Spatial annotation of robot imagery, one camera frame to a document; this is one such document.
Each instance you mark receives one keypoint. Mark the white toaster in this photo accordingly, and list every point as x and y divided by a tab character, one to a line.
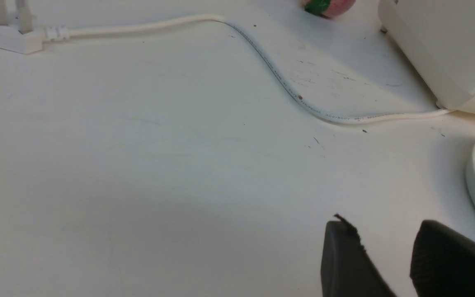
438	38

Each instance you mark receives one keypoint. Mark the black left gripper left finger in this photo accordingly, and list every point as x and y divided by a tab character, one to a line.
347	270

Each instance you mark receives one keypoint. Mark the pink peach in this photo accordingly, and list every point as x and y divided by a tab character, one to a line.
327	8

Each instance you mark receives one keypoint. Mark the white power plug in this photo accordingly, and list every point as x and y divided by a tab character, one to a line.
17	32

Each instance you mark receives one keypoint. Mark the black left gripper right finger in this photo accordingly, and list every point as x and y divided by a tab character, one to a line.
443	262

